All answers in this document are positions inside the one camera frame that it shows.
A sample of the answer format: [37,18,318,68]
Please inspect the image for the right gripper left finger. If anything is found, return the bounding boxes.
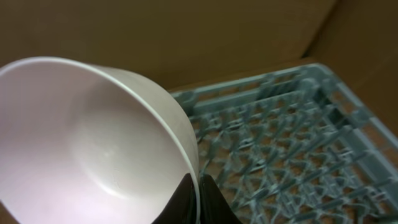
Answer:
[152,174,197,224]

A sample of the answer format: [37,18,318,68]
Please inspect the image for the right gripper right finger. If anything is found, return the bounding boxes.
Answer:
[199,174,242,224]

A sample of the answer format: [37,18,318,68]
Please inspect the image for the medium white bowl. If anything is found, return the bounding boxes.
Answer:
[1,57,200,223]

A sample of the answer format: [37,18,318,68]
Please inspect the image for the grey dishwasher rack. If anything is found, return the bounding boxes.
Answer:
[173,63,397,223]

